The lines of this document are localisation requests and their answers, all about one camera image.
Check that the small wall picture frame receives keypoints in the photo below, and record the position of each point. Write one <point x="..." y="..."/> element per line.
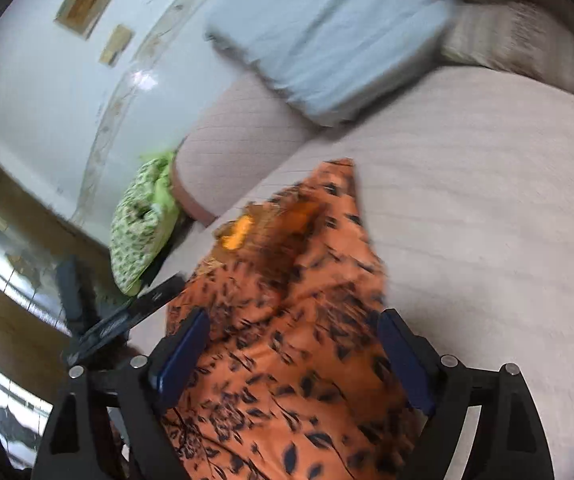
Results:
<point x="116" y="45"/>

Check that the beige striped pillow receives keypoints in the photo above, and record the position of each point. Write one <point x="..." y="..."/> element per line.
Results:
<point x="517" y="40"/>

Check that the beige quilted bed sheet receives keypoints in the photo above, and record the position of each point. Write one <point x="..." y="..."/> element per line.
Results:
<point x="477" y="200"/>

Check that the blue-grey pillow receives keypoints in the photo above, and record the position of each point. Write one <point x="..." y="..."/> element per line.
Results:
<point x="327" y="30"/>

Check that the orange floral garment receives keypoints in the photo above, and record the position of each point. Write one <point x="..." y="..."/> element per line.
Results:
<point x="292" y="320"/>

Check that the green printed cloth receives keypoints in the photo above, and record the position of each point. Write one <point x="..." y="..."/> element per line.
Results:
<point x="139" y="225"/>

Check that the wooden cabinet with glass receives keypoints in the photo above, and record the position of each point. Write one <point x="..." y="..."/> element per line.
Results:
<point x="12" y="280"/>

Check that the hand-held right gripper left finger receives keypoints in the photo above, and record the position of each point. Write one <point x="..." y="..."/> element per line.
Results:
<point x="183" y="355"/>

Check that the pink and brown sofa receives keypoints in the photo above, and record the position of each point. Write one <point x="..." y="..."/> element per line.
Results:
<point x="232" y="145"/>

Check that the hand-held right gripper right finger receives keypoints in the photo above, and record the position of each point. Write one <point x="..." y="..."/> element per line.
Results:
<point x="407" y="360"/>

